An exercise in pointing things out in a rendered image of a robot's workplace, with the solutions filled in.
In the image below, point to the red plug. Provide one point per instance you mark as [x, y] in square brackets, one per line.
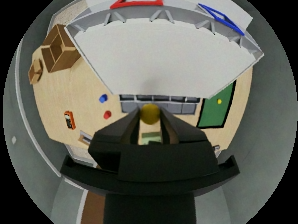
[107, 114]

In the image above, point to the red square band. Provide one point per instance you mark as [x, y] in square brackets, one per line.
[119, 4]

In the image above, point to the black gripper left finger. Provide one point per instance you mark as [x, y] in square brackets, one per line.
[121, 129]

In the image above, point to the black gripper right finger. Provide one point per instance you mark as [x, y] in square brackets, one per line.
[179, 130]

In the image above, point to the blue square funnel band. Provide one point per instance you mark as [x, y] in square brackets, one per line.
[221, 20]

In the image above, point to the blue round plug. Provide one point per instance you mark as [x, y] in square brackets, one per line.
[103, 98]

